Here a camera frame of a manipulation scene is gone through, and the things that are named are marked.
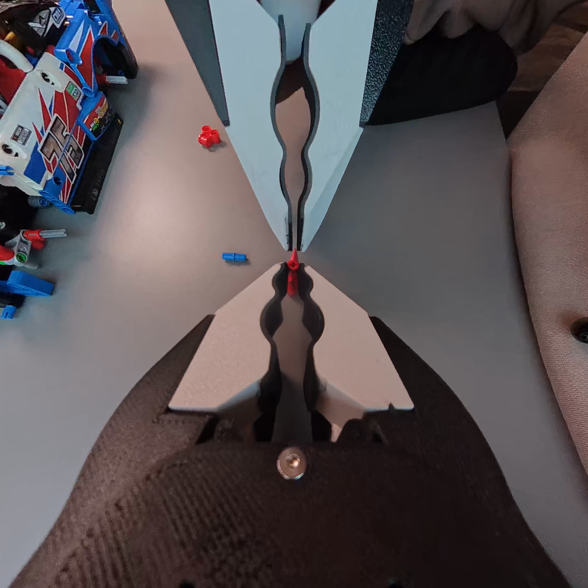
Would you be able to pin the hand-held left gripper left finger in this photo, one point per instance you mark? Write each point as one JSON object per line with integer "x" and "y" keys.
{"x": 220, "y": 358}

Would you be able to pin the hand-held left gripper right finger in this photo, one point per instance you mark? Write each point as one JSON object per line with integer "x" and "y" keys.
{"x": 363, "y": 363}

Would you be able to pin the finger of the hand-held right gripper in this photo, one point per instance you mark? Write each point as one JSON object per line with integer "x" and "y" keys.
{"x": 248, "y": 92}
{"x": 342, "y": 92}

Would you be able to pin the blue brick pin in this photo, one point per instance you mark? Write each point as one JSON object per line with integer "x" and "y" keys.
{"x": 234, "y": 257}

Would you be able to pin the red long brick connector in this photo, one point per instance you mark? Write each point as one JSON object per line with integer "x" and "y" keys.
{"x": 292, "y": 280}

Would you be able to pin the grey desk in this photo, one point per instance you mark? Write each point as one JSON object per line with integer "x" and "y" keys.
{"x": 413, "y": 229}

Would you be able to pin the toy brick race car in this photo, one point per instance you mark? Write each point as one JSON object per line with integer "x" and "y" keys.
{"x": 59, "y": 115}

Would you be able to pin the person's beige hoodie torso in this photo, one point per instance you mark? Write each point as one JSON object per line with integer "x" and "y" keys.
{"x": 551, "y": 229}

